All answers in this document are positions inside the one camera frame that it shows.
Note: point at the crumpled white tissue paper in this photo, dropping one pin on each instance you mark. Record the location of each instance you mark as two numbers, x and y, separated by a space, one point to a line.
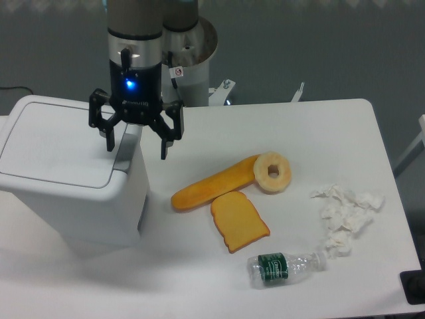
345 214

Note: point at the toy toast slice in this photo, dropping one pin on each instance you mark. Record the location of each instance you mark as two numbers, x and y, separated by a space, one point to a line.
237 220

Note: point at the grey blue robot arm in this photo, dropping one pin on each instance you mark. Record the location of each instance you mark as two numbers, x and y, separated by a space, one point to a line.
135 47

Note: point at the white trash can body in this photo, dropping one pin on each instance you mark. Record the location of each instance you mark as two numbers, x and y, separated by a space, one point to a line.
108 215

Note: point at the clear bottle green label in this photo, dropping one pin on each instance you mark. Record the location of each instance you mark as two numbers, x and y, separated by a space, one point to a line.
278 269

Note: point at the white metal base frame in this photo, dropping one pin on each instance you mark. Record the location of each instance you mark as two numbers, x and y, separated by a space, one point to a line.
222 95

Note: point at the toy donut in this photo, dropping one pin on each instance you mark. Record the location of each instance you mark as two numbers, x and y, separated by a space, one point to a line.
272 172

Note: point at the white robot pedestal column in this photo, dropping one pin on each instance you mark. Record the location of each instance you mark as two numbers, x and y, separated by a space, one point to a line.
185 64

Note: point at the long orange toy baguette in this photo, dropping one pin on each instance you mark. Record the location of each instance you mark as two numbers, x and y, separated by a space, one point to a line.
204 191

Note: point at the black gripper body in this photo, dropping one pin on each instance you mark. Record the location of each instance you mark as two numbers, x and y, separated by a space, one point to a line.
136 95

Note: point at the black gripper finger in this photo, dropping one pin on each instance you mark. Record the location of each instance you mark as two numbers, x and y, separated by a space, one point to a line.
98 99
174 110

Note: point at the black device at table edge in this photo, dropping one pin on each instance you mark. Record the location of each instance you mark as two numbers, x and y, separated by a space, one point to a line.
413 286

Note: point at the white trash can lid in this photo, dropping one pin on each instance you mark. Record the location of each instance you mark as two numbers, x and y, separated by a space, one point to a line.
49 140

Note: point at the white frame at right edge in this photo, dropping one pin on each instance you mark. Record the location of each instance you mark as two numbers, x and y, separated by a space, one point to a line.
412 151

